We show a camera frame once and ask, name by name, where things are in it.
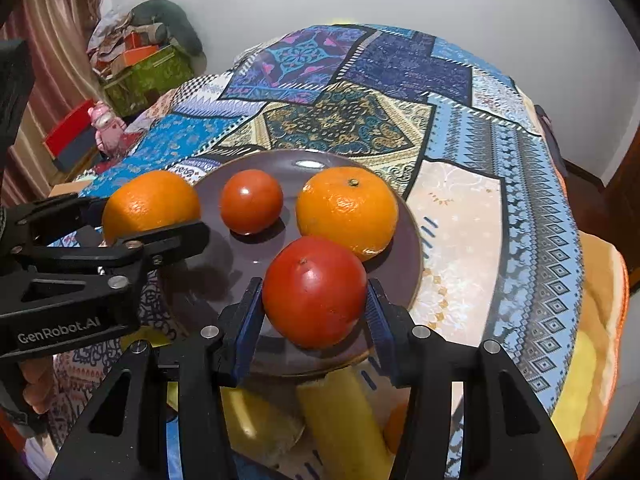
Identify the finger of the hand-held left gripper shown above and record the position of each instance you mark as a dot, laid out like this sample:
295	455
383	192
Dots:
65	210
165	242

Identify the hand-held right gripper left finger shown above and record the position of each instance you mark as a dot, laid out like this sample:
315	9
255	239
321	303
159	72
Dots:
249	332

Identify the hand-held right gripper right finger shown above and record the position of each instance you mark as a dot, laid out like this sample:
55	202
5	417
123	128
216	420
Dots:
376	327

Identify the large red tomato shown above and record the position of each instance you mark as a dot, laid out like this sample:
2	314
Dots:
315	290

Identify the purple plate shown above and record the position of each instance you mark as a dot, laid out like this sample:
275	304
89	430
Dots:
280	165

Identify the person's left hand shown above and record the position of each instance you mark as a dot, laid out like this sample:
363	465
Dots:
37	385

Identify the striped curtain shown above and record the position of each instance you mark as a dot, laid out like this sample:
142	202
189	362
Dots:
55	50

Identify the red box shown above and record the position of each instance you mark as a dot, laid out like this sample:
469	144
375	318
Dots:
70	130

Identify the pink toy figure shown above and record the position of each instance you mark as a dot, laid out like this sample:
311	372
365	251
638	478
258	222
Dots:
107	130

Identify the yellow banana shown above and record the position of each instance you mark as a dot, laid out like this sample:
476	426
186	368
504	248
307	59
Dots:
340	420
255	425

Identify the small red tomato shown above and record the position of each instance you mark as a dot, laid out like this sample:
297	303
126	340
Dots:
251	201

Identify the small orange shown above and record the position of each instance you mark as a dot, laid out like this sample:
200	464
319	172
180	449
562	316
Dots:
397	427

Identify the green storage box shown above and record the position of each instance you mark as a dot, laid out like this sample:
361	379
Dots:
145	77

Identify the patchwork tablecloth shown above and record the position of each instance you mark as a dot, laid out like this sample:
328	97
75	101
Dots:
475	210

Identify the pile of clothes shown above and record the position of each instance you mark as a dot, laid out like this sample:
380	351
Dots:
150	25

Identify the orange yellow blanket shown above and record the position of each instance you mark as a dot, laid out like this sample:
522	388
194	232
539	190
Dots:
595	360

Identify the wooden door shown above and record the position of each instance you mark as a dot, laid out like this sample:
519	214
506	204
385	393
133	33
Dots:
622	210

